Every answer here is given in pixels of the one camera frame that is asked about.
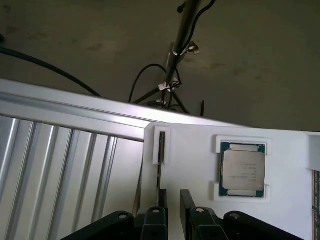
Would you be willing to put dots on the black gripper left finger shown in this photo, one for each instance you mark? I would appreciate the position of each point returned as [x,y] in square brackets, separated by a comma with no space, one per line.
[155,225]

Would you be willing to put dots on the black tripod stand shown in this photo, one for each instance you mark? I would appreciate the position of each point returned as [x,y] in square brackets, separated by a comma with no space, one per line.
[180,37]

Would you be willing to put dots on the silver green CPU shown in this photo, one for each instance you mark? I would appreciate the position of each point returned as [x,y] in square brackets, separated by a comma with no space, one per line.
[243,170]

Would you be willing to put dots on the white table edge frame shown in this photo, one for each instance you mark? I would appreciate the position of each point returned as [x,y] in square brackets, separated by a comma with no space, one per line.
[50,92]

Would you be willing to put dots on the silver stand clamp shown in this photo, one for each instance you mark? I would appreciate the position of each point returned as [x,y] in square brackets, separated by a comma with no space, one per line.
[193,48]

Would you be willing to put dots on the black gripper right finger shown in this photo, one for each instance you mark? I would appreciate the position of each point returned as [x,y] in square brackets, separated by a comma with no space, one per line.
[202,225]

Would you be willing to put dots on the white parts rack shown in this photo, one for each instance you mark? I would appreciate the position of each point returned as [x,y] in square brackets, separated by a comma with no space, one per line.
[195,155]

